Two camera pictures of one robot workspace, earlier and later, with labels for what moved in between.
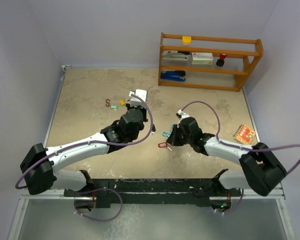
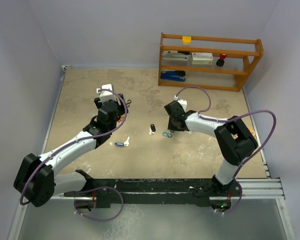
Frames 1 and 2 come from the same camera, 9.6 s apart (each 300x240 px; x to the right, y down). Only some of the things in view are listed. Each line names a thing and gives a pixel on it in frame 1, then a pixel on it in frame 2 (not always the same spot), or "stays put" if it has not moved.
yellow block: (186, 40) stays put
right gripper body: (179, 138) to (172, 125)
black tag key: (153, 130) stays put
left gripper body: (143, 110) to (121, 108)
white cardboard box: (202, 58) stays put
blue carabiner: (165, 134) stays put
